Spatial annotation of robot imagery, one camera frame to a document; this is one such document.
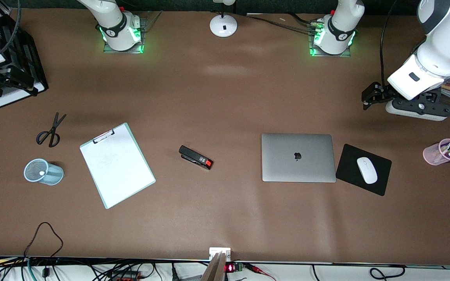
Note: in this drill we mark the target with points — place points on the silver laptop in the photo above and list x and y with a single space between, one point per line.
287 168

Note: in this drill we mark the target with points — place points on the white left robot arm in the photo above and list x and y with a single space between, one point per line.
443 39

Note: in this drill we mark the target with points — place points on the black stacked paper tray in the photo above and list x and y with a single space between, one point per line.
29 47

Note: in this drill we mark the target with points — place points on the pink translucent pen cup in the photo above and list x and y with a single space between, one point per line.
432 154

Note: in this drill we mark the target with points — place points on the white computer mouse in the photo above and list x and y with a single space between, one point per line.
366 170

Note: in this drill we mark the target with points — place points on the black mouse pad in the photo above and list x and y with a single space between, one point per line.
350 168

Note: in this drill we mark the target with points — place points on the light green clipboard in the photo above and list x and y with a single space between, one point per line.
104 136

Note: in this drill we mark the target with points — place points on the light blue mesh pen cup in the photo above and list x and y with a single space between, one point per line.
53 175

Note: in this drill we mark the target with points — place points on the white paper sheet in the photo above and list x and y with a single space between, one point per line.
117 171

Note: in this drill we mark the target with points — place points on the white lamp base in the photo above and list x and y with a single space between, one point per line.
223 27

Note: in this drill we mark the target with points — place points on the black stapler with red tab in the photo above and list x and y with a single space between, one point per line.
193 157

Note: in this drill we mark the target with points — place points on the small white box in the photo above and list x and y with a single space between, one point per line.
220 251

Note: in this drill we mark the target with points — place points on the orange terminal block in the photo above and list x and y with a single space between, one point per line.
125 276

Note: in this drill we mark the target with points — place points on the circuit board with red display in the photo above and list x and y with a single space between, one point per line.
234 267

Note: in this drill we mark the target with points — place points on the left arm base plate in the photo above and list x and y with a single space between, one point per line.
311 52

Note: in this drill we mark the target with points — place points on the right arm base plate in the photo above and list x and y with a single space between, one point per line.
139 48

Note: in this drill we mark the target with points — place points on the wooden camera post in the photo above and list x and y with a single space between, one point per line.
214 269

